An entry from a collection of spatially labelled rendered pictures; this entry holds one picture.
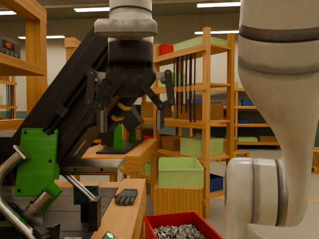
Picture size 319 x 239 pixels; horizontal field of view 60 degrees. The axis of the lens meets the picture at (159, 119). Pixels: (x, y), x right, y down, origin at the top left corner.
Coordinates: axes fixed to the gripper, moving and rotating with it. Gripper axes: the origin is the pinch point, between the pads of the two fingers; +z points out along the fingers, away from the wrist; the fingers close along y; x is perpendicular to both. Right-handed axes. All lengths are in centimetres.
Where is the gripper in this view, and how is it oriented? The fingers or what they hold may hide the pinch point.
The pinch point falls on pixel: (131, 129)
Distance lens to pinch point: 47.0
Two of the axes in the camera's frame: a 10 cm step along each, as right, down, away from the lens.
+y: -10.0, 0.0, 0.1
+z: 0.0, 10.0, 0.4
